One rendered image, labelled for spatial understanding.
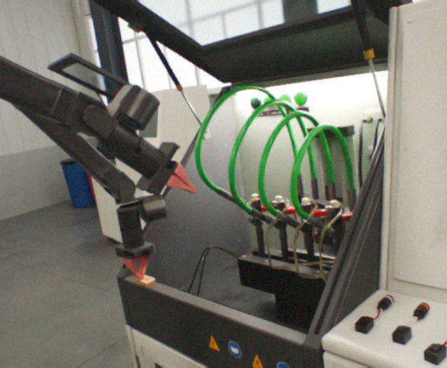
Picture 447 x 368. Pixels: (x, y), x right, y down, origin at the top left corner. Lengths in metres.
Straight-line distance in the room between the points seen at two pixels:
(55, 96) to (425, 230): 0.71
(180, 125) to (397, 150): 3.28
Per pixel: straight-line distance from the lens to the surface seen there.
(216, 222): 1.50
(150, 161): 0.78
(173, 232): 1.38
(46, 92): 0.72
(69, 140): 1.14
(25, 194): 7.92
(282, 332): 0.91
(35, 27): 8.36
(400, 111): 0.96
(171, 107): 4.05
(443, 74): 0.94
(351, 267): 0.89
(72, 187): 7.27
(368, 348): 0.80
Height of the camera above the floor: 1.42
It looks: 11 degrees down
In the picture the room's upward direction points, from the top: 8 degrees counter-clockwise
